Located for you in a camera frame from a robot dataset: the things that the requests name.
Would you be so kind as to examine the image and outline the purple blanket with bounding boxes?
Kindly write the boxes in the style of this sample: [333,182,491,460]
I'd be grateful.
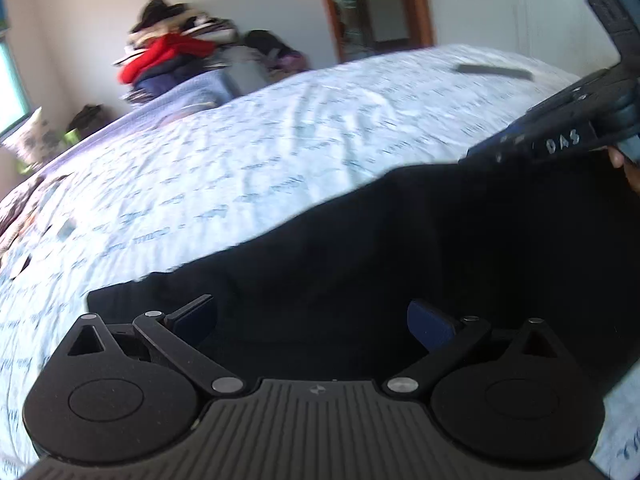
[30,71,242,181]

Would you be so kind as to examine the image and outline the person's right hand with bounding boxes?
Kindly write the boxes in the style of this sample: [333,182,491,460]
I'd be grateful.
[608,144,640,192]

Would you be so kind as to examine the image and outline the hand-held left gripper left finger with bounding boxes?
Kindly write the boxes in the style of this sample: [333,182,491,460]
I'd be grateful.
[65,295,246,401]

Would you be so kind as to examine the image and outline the wooden door frame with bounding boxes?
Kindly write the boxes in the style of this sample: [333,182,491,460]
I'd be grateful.
[312,0,437,64]

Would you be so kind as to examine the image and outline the patterned brown quilt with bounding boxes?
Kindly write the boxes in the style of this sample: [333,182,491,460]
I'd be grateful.
[0,174,56,266]

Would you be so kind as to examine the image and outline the bed with white printed sheet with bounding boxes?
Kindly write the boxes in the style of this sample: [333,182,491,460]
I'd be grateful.
[0,42,640,480]

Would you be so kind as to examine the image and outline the pile of clothes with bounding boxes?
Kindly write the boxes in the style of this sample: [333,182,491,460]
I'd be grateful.
[112,0,307,107]

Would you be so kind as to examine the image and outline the floral pillow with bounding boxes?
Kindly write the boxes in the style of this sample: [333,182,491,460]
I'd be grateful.
[0,106,67,167]

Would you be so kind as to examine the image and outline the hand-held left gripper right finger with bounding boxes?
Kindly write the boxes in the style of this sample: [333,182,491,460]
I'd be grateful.
[382,300,571,401]

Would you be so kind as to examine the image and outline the dark bag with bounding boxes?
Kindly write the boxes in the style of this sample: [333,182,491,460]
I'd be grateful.
[66,104,106,136]

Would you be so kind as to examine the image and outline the window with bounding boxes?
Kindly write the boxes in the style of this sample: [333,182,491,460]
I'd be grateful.
[0,0,32,137]

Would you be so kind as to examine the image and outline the black pants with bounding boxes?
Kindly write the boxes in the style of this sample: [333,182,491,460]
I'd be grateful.
[86,149,640,411]

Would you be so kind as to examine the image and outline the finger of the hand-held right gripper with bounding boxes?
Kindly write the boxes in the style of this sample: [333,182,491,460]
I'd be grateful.
[457,71,610,166]

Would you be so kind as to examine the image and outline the black remote control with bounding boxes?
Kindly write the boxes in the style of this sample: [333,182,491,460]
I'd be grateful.
[452,62,536,81]

